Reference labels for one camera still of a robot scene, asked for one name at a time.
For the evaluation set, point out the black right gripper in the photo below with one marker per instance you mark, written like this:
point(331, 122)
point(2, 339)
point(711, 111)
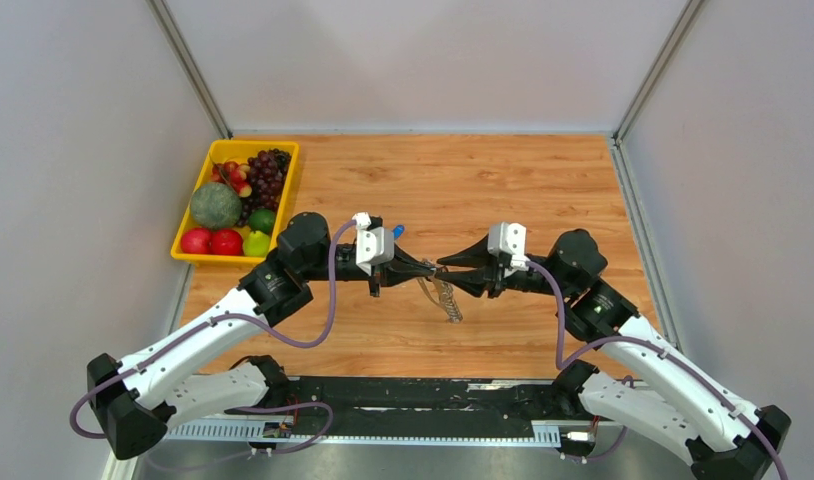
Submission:
point(490, 279)

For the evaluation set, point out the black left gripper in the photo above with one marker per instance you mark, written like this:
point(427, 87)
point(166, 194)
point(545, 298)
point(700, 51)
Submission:
point(403, 269)

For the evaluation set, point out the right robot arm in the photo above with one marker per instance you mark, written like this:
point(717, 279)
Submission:
point(625, 369)

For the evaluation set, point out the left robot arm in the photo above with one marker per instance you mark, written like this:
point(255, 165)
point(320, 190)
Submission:
point(133, 402)

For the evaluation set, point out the green lime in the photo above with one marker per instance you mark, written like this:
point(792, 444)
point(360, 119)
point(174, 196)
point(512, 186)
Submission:
point(262, 220)

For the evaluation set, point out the dark grape bunch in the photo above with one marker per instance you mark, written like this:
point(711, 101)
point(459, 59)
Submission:
point(267, 176)

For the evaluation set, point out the yellow plastic bin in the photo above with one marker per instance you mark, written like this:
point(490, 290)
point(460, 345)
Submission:
point(240, 151)

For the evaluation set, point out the red apple right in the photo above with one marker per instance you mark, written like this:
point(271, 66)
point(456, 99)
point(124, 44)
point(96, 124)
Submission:
point(226, 242)

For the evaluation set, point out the red apple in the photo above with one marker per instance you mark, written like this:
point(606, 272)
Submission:
point(226, 242)
point(196, 241)

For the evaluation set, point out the small red fruits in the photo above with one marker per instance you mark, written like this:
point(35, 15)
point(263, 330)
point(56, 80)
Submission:
point(233, 174)

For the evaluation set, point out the green melon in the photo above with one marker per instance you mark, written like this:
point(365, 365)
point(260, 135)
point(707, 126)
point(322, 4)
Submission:
point(215, 206)

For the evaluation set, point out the red apple left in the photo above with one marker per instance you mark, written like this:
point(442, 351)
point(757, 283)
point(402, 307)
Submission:
point(196, 241)

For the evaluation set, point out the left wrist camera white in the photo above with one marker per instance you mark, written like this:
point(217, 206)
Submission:
point(375, 244)

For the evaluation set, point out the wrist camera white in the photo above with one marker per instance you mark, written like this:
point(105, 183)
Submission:
point(375, 244)
point(507, 242)

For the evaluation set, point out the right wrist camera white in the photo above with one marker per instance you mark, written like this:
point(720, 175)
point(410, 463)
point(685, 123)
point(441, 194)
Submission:
point(507, 242)

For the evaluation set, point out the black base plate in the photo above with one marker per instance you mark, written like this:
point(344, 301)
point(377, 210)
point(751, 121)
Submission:
point(420, 406)

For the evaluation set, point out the grey cable duct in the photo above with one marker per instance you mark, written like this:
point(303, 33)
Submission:
point(264, 429)

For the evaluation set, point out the aluminium frame post left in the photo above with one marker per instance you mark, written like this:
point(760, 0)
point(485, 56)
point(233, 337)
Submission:
point(178, 44)

